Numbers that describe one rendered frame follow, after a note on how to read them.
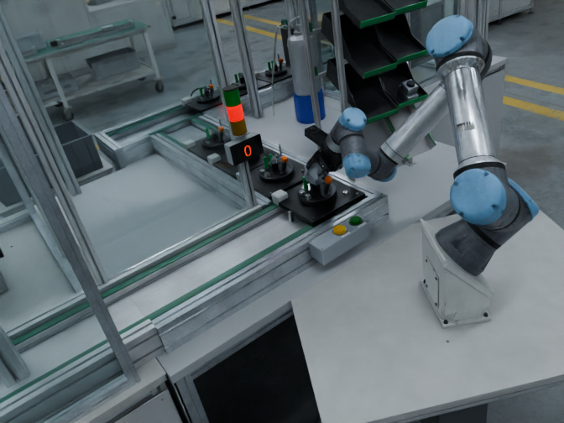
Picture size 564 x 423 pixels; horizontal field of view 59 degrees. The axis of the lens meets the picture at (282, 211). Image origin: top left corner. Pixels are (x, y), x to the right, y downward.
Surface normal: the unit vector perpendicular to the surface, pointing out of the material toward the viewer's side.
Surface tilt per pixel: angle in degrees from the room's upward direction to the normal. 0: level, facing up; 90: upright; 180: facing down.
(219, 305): 90
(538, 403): 0
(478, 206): 55
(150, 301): 0
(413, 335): 0
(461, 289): 90
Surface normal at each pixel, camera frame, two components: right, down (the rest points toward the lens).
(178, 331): 0.58, 0.36
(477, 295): 0.08, 0.52
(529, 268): -0.16, -0.83
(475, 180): -0.65, -0.07
